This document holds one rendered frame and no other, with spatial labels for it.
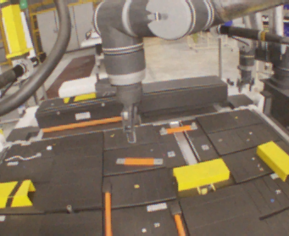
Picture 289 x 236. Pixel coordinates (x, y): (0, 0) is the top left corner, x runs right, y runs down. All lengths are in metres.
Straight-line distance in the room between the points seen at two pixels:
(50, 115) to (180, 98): 0.60
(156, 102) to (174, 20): 0.62
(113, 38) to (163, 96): 0.53
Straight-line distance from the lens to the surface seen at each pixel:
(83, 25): 9.50
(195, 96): 1.06
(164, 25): 0.46
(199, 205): 0.61
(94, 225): 0.60
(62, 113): 1.05
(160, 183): 0.68
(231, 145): 0.83
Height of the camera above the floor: 1.49
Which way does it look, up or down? 28 degrees down
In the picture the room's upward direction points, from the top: 7 degrees counter-clockwise
